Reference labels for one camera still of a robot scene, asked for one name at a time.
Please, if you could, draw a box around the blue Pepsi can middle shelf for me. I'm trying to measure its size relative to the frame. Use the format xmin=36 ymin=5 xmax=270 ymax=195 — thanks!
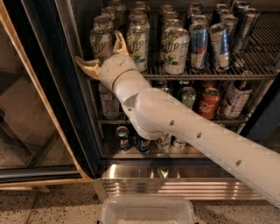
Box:
xmin=156 ymin=84 xmax=172 ymax=95

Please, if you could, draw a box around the right 7up can bottom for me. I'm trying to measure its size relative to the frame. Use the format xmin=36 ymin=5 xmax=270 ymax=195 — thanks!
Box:
xmin=173 ymin=138 xmax=186 ymax=149

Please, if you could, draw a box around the top wire shelf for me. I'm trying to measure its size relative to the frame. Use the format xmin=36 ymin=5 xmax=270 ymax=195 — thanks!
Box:
xmin=142 ymin=10 xmax=279 ymax=81

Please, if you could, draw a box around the second row right 7up can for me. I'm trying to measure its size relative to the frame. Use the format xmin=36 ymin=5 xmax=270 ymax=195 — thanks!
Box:
xmin=162 ymin=18 xmax=183 ymax=33

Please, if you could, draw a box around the green soda can middle shelf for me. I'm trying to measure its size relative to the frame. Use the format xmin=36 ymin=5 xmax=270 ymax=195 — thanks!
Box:
xmin=180 ymin=87 xmax=196 ymax=109

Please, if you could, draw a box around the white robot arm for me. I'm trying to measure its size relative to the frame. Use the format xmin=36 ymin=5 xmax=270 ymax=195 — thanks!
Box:
xmin=75 ymin=31 xmax=280 ymax=207

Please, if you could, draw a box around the left Red Bull can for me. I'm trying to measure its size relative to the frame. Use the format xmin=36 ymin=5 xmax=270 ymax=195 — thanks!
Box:
xmin=189 ymin=23 xmax=208 ymax=71

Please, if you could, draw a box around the red bull can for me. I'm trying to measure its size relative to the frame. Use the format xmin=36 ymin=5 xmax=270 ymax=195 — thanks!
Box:
xmin=209 ymin=23 xmax=230 ymax=72
xmin=189 ymin=23 xmax=208 ymax=71

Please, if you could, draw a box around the right Pepsi can bottom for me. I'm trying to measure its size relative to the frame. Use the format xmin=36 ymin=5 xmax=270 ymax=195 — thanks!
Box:
xmin=136 ymin=136 xmax=151 ymax=152

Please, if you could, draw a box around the glass fridge door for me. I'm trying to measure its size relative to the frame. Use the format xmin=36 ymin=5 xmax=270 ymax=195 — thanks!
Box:
xmin=0 ymin=0 xmax=99 ymax=189

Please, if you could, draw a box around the second row middle 7up can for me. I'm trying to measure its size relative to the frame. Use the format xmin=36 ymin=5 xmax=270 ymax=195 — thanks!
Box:
xmin=129 ymin=16 xmax=151 ymax=32

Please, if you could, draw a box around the pepsi can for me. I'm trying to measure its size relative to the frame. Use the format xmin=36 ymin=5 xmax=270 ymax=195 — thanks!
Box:
xmin=115 ymin=126 xmax=131 ymax=151
xmin=136 ymin=136 xmax=151 ymax=152

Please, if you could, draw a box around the left Pepsi can bottom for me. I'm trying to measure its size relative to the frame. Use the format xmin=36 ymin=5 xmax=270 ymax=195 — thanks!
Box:
xmin=115 ymin=126 xmax=131 ymax=151

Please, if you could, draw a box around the right Red Bull can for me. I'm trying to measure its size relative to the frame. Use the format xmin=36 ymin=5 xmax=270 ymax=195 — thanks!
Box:
xmin=209 ymin=23 xmax=230 ymax=72

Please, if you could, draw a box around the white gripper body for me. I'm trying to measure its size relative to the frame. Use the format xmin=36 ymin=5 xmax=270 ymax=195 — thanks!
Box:
xmin=100 ymin=54 xmax=137 ymax=90

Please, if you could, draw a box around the second row 7up can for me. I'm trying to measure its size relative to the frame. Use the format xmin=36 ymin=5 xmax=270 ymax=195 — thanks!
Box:
xmin=162 ymin=18 xmax=183 ymax=33
xmin=94 ymin=15 xmax=114 ymax=30
xmin=129 ymin=16 xmax=151 ymax=32

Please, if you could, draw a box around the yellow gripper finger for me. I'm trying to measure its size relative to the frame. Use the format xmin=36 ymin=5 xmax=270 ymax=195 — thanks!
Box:
xmin=75 ymin=56 xmax=102 ymax=80
xmin=113 ymin=30 xmax=129 ymax=55

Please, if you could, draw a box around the left water bottle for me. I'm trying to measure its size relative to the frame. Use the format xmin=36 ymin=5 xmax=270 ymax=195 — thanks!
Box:
xmin=98 ymin=82 xmax=120 ymax=120

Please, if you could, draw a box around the white tilted can middle shelf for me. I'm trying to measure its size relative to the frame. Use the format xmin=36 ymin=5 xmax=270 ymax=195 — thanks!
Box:
xmin=221 ymin=80 xmax=252 ymax=120

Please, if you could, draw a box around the clear plastic bin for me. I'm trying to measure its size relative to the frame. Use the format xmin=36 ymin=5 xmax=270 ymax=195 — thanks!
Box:
xmin=101 ymin=196 xmax=196 ymax=224

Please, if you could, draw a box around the red Coca-Cola can middle shelf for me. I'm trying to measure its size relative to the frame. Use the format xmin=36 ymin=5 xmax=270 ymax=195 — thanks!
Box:
xmin=197 ymin=87 xmax=220 ymax=120

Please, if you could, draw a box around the steel fridge base grille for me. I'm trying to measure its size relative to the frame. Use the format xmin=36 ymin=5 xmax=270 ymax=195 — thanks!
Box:
xmin=94 ymin=164 xmax=262 ymax=201

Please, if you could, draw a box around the second row left 7up can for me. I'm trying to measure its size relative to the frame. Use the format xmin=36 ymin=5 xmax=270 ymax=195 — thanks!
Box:
xmin=94 ymin=15 xmax=114 ymax=30

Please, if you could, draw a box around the left 7up can bottom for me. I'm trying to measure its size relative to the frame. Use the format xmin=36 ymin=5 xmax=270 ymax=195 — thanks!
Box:
xmin=156 ymin=132 xmax=172 ymax=150

